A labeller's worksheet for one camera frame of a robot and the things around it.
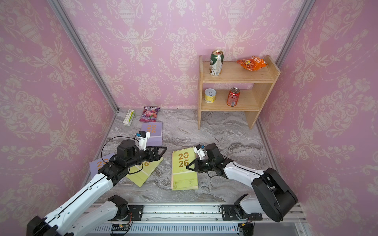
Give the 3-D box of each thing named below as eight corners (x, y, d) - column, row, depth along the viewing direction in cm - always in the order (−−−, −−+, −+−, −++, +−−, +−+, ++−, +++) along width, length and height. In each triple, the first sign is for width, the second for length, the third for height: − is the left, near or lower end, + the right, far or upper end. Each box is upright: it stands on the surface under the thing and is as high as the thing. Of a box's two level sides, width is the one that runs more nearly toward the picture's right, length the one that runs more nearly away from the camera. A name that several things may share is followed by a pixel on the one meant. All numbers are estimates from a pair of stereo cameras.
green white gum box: (124, 126, 113) (122, 121, 109) (131, 112, 122) (129, 108, 118) (130, 126, 113) (128, 122, 109) (136, 113, 121) (134, 108, 117)
